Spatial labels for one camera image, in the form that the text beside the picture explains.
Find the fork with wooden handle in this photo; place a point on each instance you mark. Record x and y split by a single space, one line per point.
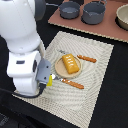
69 82

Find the orange bread loaf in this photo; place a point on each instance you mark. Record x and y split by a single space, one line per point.
70 63

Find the dark grey frying pan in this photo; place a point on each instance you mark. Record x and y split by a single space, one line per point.
69 10

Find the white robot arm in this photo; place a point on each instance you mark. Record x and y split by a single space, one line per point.
27 65

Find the round wooden plate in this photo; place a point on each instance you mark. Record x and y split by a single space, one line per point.
61 69

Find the knife with wooden handle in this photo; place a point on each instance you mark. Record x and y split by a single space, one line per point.
79 56

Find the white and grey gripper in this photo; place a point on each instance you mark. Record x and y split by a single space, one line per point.
44 70

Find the beige woven placemat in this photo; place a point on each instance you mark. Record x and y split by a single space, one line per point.
69 103

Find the cream white bowl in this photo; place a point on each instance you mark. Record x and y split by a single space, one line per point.
122 15

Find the dark grey cooking pot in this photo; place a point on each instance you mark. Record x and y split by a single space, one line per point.
93 12

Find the yellow butter box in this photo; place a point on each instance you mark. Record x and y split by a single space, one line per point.
50 81

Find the brown serving tray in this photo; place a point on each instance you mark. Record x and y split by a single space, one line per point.
107 28

